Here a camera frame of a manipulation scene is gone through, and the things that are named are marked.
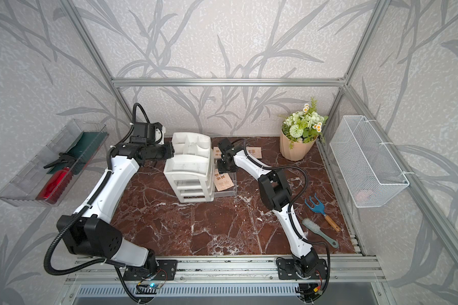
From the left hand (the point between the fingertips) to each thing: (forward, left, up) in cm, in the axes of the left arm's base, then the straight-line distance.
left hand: (174, 149), depth 81 cm
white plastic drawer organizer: (-7, -7, -5) cm, 11 cm away
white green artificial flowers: (+9, -56, +6) cm, 57 cm away
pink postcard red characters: (+6, -17, -10) cm, 21 cm away
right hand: (+5, -19, -21) cm, 29 cm away
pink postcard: (-1, -19, -24) cm, 31 cm away
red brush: (-24, +29, +10) cm, 39 cm away
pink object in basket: (-20, -75, -3) cm, 77 cm away
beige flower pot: (+11, -57, -13) cm, 60 cm away
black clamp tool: (-13, +33, +9) cm, 36 cm away
